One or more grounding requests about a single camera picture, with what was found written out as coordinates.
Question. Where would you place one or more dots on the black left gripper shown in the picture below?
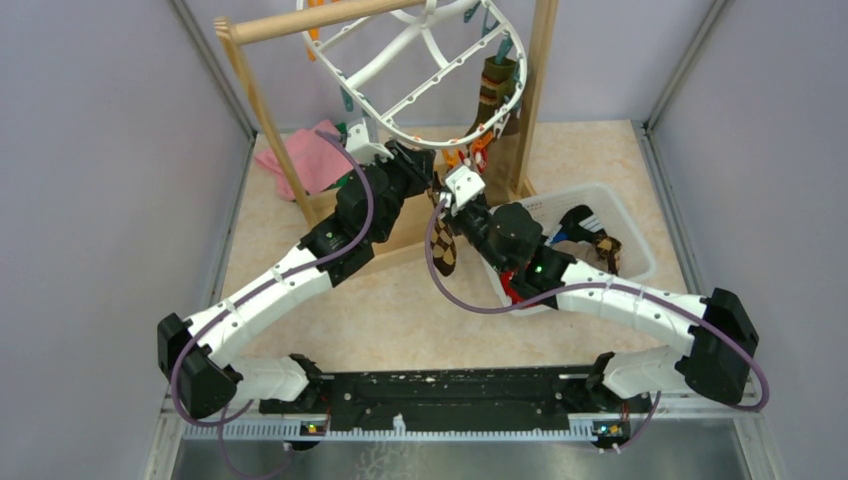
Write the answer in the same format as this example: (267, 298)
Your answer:
(416, 165)

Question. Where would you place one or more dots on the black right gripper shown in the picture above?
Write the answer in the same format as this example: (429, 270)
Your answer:
(458, 216)

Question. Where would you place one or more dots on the brown argyle sock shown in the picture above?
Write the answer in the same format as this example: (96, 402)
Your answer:
(608, 250)
(442, 243)

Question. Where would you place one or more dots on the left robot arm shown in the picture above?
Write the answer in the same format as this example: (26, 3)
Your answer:
(199, 355)

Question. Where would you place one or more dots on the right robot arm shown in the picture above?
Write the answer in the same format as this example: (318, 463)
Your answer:
(708, 343)

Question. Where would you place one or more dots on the orange clothes clip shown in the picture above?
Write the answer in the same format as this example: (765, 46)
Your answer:
(453, 158)

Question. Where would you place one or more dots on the teal clothes clip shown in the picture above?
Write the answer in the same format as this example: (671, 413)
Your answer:
(348, 102)

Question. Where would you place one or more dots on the white round clip hanger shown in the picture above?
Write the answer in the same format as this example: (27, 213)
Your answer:
(402, 62)

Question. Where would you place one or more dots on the navy white red hanging sock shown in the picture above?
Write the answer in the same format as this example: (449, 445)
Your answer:
(476, 155)

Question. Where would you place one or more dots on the green cloth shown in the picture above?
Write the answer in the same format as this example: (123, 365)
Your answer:
(349, 173)

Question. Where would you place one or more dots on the pink cloth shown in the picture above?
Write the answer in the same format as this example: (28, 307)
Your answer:
(318, 165)

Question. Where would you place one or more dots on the black sock in basket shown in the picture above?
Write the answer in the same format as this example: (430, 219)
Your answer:
(579, 224)

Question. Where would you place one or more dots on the olive striped hanging sock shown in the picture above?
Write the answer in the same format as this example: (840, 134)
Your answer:
(497, 83)

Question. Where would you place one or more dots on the white plastic laundry basket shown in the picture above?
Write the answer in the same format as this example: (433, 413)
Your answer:
(638, 263)

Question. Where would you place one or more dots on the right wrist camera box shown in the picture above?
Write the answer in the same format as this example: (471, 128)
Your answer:
(461, 185)

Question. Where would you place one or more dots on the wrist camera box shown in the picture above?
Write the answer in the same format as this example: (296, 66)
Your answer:
(362, 143)
(461, 185)

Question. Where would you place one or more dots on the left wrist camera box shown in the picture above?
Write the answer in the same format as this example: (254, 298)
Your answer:
(362, 143)

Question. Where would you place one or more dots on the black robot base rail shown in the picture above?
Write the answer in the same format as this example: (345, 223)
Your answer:
(520, 403)

